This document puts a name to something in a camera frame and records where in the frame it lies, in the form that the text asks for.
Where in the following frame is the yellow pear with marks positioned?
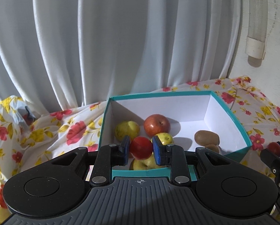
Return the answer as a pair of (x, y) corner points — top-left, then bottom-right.
(156, 133), (174, 145)

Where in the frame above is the red apple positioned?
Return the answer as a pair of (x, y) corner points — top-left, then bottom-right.
(143, 114), (171, 137)

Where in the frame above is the brown kiwi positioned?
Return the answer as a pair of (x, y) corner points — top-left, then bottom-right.
(194, 130), (220, 146)
(205, 144), (219, 153)

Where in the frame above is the teal cardboard box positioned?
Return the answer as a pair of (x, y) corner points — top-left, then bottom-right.
(97, 90), (253, 181)

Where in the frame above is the yellow-green pear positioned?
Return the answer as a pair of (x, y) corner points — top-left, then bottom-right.
(114, 121), (140, 141)

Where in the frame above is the small red fruit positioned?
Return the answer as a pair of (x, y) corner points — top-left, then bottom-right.
(267, 142), (280, 156)

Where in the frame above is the white curtain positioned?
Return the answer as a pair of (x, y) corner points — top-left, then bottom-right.
(0, 0), (241, 114)

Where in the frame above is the red tomato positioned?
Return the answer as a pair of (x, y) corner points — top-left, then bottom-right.
(129, 136), (153, 160)

